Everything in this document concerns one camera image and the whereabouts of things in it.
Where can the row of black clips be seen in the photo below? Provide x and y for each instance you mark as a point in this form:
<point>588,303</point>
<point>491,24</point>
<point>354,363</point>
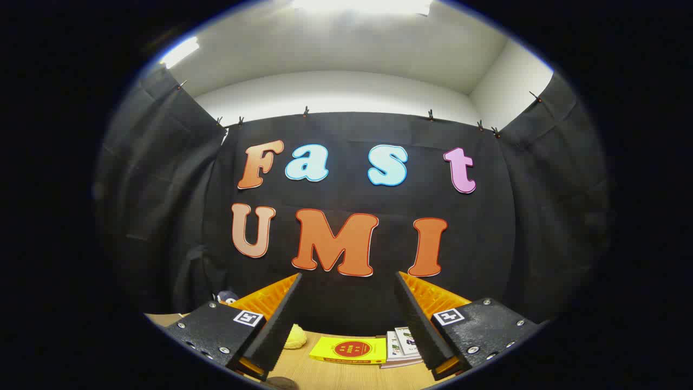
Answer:
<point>306,111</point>

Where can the white book with floral cover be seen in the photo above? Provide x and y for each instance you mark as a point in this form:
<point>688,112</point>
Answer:
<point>406,340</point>

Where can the yellow bun-shaped plush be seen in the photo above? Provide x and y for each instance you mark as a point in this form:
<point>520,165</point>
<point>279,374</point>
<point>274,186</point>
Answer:
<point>295,338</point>

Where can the ceiling light panel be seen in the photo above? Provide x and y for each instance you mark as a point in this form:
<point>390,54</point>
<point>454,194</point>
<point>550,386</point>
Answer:
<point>363,5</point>
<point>180,52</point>

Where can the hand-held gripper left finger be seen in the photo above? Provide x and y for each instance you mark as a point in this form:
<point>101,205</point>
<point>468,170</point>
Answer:
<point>279,330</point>

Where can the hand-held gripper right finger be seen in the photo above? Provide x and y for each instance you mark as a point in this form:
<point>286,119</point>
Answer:
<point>419,330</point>

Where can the yellow book with red circle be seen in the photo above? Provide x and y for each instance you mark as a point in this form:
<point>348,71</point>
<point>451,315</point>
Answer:
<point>346,349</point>

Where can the penguin plush toy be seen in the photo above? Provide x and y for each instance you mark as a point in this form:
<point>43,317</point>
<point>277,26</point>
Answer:
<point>226,297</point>

